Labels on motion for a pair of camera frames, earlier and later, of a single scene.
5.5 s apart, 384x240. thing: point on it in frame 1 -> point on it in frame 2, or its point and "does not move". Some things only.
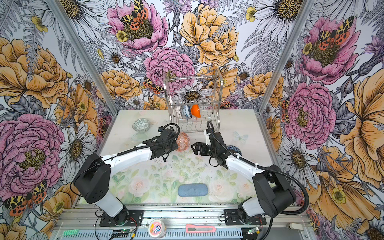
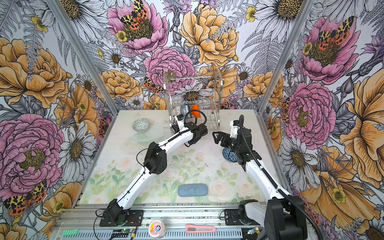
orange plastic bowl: x=195 y=110 does not move
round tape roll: x=157 y=228 does not move
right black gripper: x=198 y=144 -> x=221 y=134
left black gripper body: x=171 y=147 -> x=192 y=140
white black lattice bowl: x=178 y=111 does not move
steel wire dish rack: x=193 y=102 does not move
